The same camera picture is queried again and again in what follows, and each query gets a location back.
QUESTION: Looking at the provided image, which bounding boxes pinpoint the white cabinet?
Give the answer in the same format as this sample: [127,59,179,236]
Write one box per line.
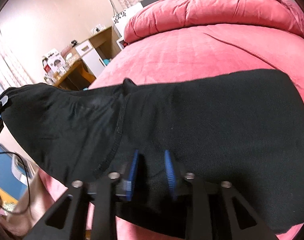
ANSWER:
[75,40,106,77]

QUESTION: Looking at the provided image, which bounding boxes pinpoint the pink folded duvet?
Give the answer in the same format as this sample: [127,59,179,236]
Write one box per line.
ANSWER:
[124,0,304,43]

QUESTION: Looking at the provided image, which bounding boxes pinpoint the pink bed cover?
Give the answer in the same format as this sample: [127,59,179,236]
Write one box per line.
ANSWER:
[38,23,304,240]

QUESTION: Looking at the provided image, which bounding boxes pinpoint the black pants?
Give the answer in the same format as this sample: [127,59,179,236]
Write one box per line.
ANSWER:
[1,69,304,237]

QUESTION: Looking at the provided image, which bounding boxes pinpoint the black cable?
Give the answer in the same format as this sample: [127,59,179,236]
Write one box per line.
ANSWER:
[0,151,33,215]

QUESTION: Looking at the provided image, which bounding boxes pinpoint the wooden desk shelf unit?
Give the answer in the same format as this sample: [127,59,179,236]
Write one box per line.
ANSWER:
[42,27,120,90]

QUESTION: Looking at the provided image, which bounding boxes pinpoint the patterned curtain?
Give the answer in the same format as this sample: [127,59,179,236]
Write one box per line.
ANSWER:
[0,31,35,90]

